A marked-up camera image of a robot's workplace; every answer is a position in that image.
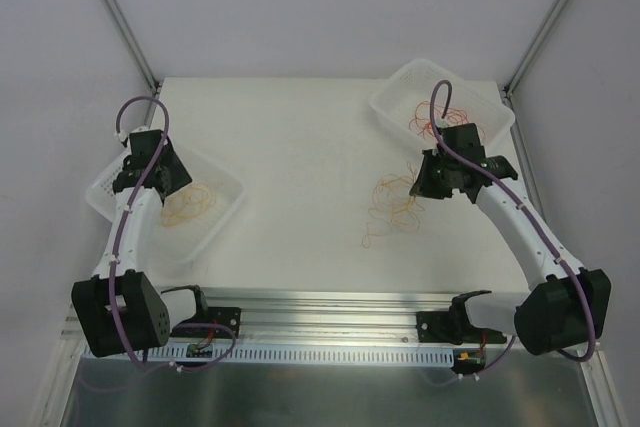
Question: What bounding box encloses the left aluminium frame post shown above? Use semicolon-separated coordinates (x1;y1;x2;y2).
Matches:
74;0;161;93

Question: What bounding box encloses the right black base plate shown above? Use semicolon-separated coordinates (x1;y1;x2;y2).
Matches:
415;311;507;346

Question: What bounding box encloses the left white plastic basket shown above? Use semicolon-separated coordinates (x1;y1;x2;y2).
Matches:
84;149;246;264

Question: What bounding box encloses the aluminium mounting rail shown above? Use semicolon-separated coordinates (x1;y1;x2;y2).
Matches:
204;288;454;346

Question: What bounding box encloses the white plastic basket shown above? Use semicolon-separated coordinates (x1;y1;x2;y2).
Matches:
369;59;515;153
84;149;246;264

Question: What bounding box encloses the white slotted cable duct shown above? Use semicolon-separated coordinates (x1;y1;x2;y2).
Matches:
159;341;456;367

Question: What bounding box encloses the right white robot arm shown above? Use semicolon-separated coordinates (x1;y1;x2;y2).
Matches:
410;124;611;362

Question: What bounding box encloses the orange yellow wire bundle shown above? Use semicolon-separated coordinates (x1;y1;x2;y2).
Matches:
360;161;426;251

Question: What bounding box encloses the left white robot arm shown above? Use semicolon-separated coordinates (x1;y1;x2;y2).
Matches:
71;130;210;358

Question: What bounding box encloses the right white plastic basket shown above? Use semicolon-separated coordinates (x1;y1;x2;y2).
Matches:
369;59;515;153

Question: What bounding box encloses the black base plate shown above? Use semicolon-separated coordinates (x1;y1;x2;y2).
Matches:
415;311;507;346
170;306;242;339

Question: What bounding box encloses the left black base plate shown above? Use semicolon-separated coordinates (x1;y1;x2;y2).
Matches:
170;306;242;339

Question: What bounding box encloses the aluminium frame post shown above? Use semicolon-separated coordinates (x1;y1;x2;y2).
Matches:
74;0;161;93
504;0;572;100

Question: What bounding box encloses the separated yellow wire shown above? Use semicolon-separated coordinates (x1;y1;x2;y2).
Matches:
167;182;224;221

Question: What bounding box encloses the right aluminium frame post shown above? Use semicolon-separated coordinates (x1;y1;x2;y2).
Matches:
504;0;572;100

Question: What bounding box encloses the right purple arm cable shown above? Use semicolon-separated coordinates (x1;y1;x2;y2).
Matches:
430;79;599;362

